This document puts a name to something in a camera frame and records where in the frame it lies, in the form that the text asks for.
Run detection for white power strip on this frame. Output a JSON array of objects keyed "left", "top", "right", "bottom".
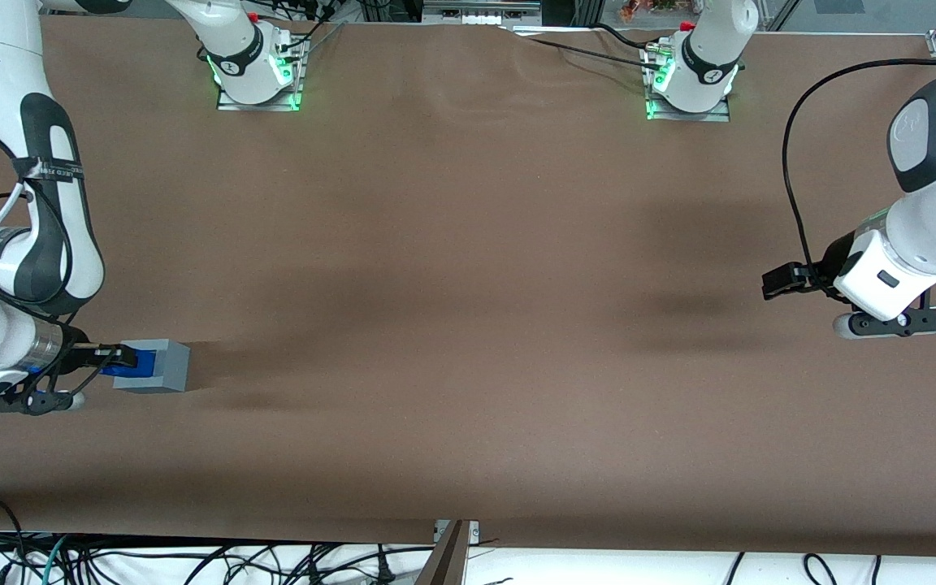
[{"left": 423, "top": 0, "right": 542, "bottom": 27}]

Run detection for teal floor cable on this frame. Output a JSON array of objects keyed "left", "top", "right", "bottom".
[{"left": 39, "top": 534, "right": 72, "bottom": 585}]

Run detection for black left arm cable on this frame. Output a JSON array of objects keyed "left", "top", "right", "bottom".
[{"left": 782, "top": 58, "right": 936, "bottom": 295}]

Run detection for orange background clutter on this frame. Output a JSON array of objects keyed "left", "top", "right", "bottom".
[{"left": 618, "top": 0, "right": 709, "bottom": 21}]

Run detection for black base connector cable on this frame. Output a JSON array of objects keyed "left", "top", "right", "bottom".
[{"left": 277, "top": 0, "right": 347, "bottom": 58}]

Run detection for gray square base block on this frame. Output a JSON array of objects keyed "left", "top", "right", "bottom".
[{"left": 113, "top": 338, "right": 191, "bottom": 395}]

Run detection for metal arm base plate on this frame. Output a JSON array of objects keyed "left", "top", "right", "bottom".
[
  {"left": 644, "top": 41, "right": 733, "bottom": 124},
  {"left": 216, "top": 37, "right": 305, "bottom": 113}
]

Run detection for brown table cover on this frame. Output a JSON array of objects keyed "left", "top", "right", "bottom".
[{"left": 0, "top": 15, "right": 936, "bottom": 560}]

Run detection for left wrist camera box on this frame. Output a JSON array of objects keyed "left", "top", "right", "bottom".
[{"left": 833, "top": 307, "right": 936, "bottom": 340}]

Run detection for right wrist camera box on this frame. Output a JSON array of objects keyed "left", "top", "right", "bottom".
[{"left": 0, "top": 388, "right": 88, "bottom": 416}]

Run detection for small metal table bracket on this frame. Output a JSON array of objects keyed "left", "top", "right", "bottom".
[{"left": 434, "top": 520, "right": 480, "bottom": 544}]

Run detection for dark metal bar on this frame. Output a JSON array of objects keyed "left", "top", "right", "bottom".
[{"left": 413, "top": 520, "right": 470, "bottom": 585}]

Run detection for small blue plastic part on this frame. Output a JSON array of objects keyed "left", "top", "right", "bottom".
[{"left": 101, "top": 349, "right": 157, "bottom": 377}]

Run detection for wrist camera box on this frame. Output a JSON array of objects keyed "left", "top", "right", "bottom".
[
  {"left": 0, "top": 388, "right": 88, "bottom": 416},
  {"left": 833, "top": 307, "right": 936, "bottom": 340}
]

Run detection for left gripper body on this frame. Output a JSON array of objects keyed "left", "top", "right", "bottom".
[{"left": 821, "top": 230, "right": 936, "bottom": 323}]

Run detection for black table cable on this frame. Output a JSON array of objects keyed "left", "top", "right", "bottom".
[
  {"left": 590, "top": 23, "right": 672, "bottom": 54},
  {"left": 509, "top": 31, "right": 664, "bottom": 74}
]

